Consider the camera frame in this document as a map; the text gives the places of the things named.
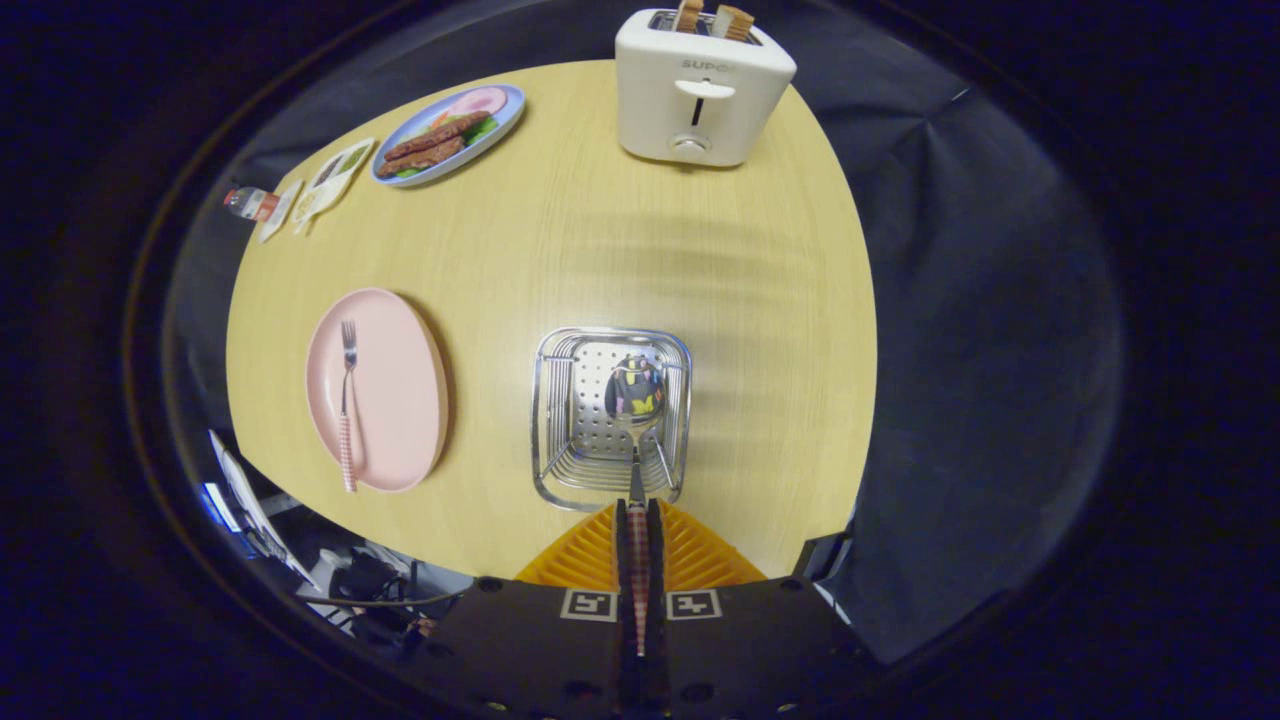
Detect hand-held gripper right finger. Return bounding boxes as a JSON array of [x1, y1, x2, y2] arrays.
[[640, 498, 871, 720]]

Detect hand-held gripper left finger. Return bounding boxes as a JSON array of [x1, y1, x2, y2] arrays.
[[400, 498, 641, 720]]

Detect spoon with checkered handle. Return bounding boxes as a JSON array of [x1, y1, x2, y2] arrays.
[[604, 354, 668, 658]]

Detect fork with checkered handle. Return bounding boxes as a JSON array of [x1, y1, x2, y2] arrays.
[[338, 320, 361, 493]]

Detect black table clamp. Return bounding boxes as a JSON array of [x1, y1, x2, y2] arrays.
[[798, 533, 853, 593]]

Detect pink round plate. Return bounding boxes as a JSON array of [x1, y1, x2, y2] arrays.
[[305, 288, 450, 493]]

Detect white paper sheets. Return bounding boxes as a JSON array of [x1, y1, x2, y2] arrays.
[[208, 430, 321, 591]]

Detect brown sausage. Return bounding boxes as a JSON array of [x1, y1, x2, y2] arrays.
[[383, 111, 491, 161], [377, 137, 466, 178]]

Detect green lettuce leaves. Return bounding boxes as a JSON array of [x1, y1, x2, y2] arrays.
[[395, 115, 499, 181]]

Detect blue oval plate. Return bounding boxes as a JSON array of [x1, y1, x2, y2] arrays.
[[370, 84, 526, 188]]

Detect white compartment sauce tray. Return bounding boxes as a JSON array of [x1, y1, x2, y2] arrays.
[[290, 138, 376, 236]]

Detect pink ham slice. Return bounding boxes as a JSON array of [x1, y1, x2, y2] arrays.
[[445, 87, 509, 118]]

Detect white square coaster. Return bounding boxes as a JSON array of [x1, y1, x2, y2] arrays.
[[258, 180, 304, 244]]

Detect white toaster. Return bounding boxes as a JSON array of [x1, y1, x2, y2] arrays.
[[614, 8, 798, 168]]

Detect clear water bottle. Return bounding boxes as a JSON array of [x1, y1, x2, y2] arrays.
[[223, 187, 281, 223]]

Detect metal wire basket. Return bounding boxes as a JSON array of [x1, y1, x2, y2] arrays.
[[530, 327, 694, 513]]

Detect black cable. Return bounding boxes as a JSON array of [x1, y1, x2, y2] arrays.
[[300, 590, 466, 613]]

